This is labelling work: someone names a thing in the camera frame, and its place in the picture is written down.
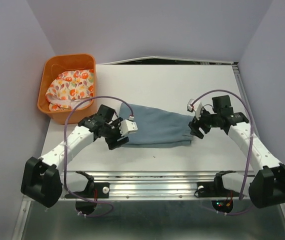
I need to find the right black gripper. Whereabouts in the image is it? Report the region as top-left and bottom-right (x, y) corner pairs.
(188, 106), (220, 139)

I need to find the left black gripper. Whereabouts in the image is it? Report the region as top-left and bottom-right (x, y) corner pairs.
(103, 117), (129, 150)

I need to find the blue denim skirt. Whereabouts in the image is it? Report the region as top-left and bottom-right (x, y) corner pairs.
(123, 104), (194, 149)

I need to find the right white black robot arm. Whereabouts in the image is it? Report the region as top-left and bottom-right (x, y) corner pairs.
(187, 95), (285, 213)

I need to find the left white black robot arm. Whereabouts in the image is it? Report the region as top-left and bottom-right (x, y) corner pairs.
(20, 105), (138, 208)

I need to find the floral orange white skirt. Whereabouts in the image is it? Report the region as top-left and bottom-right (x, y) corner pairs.
(45, 69), (95, 112)

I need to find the orange plastic basket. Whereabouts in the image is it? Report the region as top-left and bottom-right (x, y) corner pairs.
(37, 53), (99, 125)

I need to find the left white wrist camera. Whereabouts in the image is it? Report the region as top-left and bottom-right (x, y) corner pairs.
(119, 119), (138, 137)

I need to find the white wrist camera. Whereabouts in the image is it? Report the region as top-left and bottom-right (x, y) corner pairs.
(187, 99), (203, 120)
(119, 119), (138, 137)

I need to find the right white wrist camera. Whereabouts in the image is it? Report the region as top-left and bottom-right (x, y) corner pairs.
(187, 99), (203, 120)

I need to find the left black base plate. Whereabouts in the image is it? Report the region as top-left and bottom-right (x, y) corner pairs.
(76, 182), (110, 199)

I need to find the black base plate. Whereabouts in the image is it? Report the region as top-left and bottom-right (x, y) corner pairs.
(76, 182), (110, 199)
(194, 181), (239, 198)

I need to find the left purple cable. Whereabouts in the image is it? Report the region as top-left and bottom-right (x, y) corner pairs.
(63, 96), (136, 218)

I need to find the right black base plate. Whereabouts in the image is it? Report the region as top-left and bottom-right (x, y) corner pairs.
(194, 181), (239, 198)

